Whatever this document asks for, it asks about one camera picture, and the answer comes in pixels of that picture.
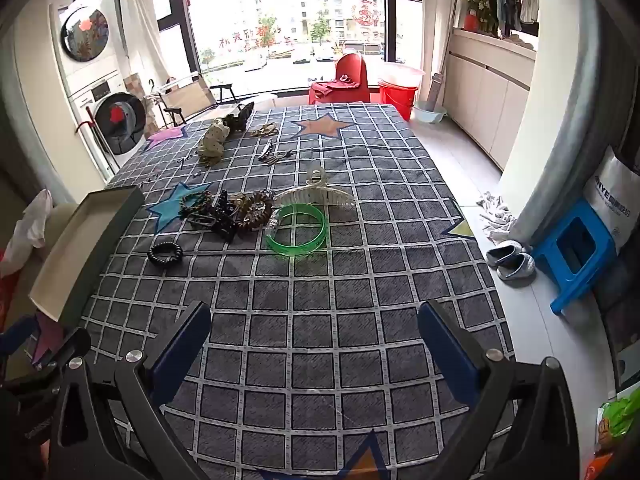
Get green snack packet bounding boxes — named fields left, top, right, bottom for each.
left=595, top=392, right=637, bottom=462

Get green translucent bangle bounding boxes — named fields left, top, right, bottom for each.
left=265, top=203, right=328, bottom=259

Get silver shoe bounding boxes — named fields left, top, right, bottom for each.
left=486, top=240, right=524, bottom=267
left=496, top=252, right=536, bottom=281

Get red handled cane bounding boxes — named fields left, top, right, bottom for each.
left=74, top=105, right=110, bottom=172

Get red patterned cushion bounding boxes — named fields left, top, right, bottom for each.
left=0, top=247, right=24, bottom=322

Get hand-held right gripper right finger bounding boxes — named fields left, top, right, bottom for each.
left=417, top=301, right=581, bottom=480

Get white plastic bag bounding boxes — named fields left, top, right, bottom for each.
left=4, top=189, right=54, bottom=277

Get white hair claw clip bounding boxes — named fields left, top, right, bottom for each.
left=276, top=162, right=354, bottom=211

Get white printed bag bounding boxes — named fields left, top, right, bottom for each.
left=582, top=145, right=640, bottom=262

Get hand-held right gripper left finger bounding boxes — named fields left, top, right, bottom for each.
left=47, top=301, right=212, bottom=480

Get blue plastic stool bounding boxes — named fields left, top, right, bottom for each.
left=530, top=197, right=616, bottom=316

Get grey curtain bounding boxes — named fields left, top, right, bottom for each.
left=515, top=35, right=632, bottom=252

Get red bucket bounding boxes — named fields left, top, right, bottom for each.
left=377, top=77, right=419, bottom=121

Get grey checked star blanket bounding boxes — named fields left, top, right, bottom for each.
left=80, top=102, right=517, bottom=480

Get clear plastic basin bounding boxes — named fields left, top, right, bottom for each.
left=378, top=63, right=426, bottom=87

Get light blue basin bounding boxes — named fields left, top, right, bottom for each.
left=412, top=100, right=449, bottom=126

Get dark gold beaded bracelet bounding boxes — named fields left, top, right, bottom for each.
left=179, top=190, right=214, bottom=216

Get white dryer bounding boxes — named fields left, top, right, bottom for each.
left=49, top=4, right=130, bottom=97

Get black hair claw clip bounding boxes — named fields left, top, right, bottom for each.
left=210, top=190, right=242, bottom=242

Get white washing machine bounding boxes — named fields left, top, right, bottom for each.
left=69, top=72, right=149, bottom=182

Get black coil hair tie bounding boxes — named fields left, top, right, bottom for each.
left=148, top=241, right=184, bottom=266

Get scattered small ear studs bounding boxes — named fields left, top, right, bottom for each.
left=145, top=152, right=202, bottom=182

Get white cloth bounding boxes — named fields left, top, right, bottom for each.
left=475, top=191, right=519, bottom=239

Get white curtain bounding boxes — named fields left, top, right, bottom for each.
left=119, top=0, right=174, bottom=92

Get beige cabinet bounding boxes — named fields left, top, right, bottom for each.
left=442, top=27, right=539, bottom=171

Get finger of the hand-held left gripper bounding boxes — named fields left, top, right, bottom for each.
left=0, top=316, right=40, bottom=358
left=30, top=327, right=92, bottom=373

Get red chair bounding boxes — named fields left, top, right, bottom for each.
left=308, top=52, right=371, bottom=106

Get dark patterned bow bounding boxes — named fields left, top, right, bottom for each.
left=222, top=102, right=256, bottom=134

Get hanging clothes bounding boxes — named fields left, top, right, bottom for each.
left=487, top=0, right=542, bottom=37

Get cream polka dot bow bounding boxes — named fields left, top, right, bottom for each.
left=196, top=119, right=231, bottom=166

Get folding chair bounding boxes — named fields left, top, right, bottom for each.
left=145, top=72, right=239, bottom=129

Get flowers in red vase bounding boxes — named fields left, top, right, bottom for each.
left=457, top=0, right=497, bottom=34

